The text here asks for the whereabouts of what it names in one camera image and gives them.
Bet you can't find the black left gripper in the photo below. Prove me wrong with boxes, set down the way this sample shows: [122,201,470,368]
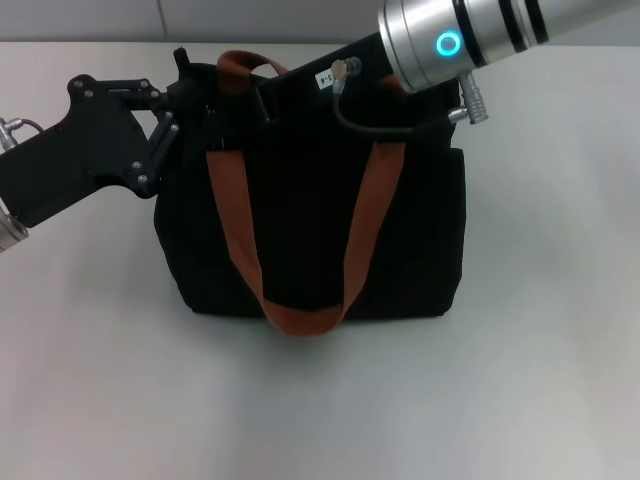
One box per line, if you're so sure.
[0,74,202,229]

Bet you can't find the black canvas bag brown handles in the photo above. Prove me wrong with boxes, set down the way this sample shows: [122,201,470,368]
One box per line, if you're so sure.
[152,45,469,337]

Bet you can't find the gripper cable with connector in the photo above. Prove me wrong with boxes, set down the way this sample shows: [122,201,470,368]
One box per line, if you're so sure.
[0,116,44,152]
[329,56,494,137]

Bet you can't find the left gripper cable with connector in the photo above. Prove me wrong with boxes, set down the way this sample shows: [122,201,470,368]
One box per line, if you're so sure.
[0,116,44,152]

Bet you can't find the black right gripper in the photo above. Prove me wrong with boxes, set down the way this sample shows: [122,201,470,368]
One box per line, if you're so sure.
[253,36,402,124]

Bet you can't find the right gripper cable with connector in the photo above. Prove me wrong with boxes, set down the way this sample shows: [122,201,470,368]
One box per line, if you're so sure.
[329,56,494,137]

